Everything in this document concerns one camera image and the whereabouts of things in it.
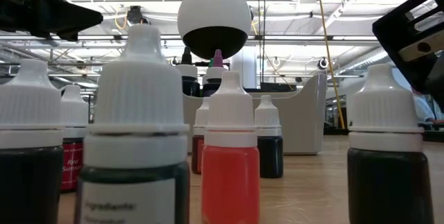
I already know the black aluminium table frame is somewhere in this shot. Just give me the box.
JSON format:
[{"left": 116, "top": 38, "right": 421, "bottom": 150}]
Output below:
[{"left": 324, "top": 128, "right": 444, "bottom": 143}]

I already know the black ceiling device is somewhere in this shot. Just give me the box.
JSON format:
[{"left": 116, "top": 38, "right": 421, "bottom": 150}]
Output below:
[{"left": 126, "top": 5, "right": 145, "bottom": 26}]

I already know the large black-tipped coloring bottle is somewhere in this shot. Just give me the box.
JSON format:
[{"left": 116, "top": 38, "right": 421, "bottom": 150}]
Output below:
[{"left": 176, "top": 46, "right": 202, "bottom": 97}]

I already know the yellow hanging cable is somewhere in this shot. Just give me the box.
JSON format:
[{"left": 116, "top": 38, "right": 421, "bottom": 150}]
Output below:
[{"left": 314, "top": 0, "right": 346, "bottom": 130}]

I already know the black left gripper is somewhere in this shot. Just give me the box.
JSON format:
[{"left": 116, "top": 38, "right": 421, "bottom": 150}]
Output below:
[{"left": 0, "top": 0, "right": 104, "bottom": 42}]

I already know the small bottle with ingredients label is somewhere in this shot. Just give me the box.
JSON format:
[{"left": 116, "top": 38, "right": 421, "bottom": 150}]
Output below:
[{"left": 74, "top": 24, "right": 191, "bottom": 224}]

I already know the black perforated equipment case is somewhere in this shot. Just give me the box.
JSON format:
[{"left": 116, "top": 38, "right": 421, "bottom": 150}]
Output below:
[{"left": 244, "top": 82, "right": 298, "bottom": 93}]

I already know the small Red Sunset dropper bottle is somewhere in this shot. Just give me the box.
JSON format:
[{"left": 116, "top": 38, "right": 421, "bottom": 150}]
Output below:
[{"left": 60, "top": 84, "right": 90, "bottom": 193}]

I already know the person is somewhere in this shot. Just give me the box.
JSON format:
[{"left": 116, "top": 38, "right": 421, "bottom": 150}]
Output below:
[{"left": 412, "top": 88, "right": 444, "bottom": 124}]

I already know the grey plastic bin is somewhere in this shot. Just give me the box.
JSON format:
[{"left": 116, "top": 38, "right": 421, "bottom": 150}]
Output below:
[{"left": 182, "top": 74, "right": 329, "bottom": 155}]

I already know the small orange-red dropper bottle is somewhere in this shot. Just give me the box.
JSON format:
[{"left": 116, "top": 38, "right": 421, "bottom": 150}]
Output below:
[{"left": 200, "top": 70, "right": 261, "bottom": 224}]

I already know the large purple-tipped coloring bottle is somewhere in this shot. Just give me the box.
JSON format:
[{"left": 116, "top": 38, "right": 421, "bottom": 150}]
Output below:
[{"left": 202, "top": 49, "right": 229, "bottom": 98}]

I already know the small dark red dropper bottle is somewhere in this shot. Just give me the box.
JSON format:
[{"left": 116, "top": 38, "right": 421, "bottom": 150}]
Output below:
[{"left": 189, "top": 96, "right": 210, "bottom": 175}]

